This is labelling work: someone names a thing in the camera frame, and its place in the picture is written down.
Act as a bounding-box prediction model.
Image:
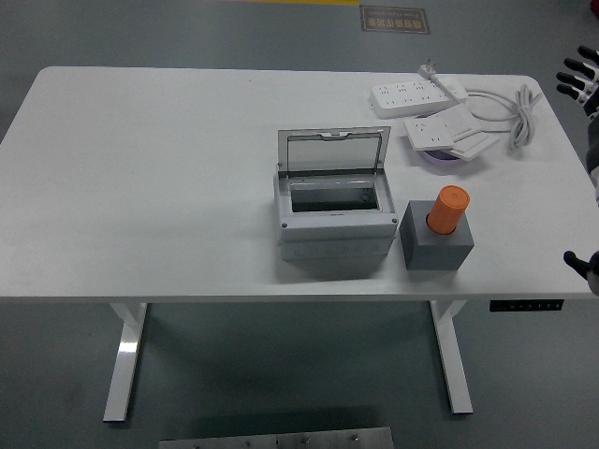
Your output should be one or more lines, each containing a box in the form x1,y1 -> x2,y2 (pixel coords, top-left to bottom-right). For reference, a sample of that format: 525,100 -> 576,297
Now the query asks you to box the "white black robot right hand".
555,45 -> 599,207

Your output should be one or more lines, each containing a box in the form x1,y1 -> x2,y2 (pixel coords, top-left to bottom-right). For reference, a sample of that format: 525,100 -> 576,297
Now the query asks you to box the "orange cylindrical battery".
429,184 -> 472,236

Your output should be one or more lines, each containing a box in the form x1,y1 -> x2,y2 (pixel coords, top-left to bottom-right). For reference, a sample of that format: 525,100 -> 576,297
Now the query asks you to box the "transparent hinged box lid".
276,125 -> 393,178

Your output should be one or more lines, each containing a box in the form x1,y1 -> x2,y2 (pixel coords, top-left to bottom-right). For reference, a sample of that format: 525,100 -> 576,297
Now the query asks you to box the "grey electrical enclosure box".
273,163 -> 398,263

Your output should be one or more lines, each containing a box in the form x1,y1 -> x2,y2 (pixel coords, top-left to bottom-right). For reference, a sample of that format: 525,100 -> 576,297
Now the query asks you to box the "grey cube battery holder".
398,199 -> 475,271

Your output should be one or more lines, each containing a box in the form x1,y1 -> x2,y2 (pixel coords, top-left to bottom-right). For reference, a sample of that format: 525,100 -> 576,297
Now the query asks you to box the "purple round dish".
415,113 -> 465,167

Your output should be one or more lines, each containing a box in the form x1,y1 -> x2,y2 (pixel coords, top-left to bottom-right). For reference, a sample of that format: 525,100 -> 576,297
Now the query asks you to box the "white power strip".
367,79 -> 470,121

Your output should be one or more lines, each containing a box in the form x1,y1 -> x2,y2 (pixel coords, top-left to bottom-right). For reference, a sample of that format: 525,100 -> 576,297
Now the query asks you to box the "black table control panel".
489,298 -> 564,313

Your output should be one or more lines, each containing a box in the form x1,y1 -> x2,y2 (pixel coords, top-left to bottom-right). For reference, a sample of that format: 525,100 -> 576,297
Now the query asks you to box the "white table leg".
429,300 -> 474,415
102,302 -> 150,423

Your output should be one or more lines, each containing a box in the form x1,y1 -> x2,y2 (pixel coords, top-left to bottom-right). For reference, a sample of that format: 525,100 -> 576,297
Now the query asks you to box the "grey metal plate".
158,426 -> 395,449

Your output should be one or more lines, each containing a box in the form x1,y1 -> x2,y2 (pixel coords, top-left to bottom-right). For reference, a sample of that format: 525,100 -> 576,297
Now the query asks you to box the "white power cord with plug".
417,58 -> 544,152

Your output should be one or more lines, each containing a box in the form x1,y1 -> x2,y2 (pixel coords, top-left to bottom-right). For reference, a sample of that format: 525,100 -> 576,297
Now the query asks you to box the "white wide switch panel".
447,132 -> 503,163

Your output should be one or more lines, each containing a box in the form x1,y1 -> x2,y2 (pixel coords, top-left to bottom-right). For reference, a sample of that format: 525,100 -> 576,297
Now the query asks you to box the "white square switch panel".
438,107 -> 477,140

